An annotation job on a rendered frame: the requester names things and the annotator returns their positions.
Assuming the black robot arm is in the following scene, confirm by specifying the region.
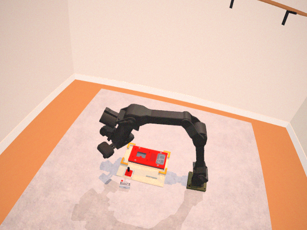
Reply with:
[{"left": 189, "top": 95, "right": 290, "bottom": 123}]
[{"left": 99, "top": 103, "right": 208, "bottom": 187}]

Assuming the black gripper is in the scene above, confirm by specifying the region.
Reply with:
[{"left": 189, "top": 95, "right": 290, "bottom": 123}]
[{"left": 97, "top": 129, "right": 135, "bottom": 159}]

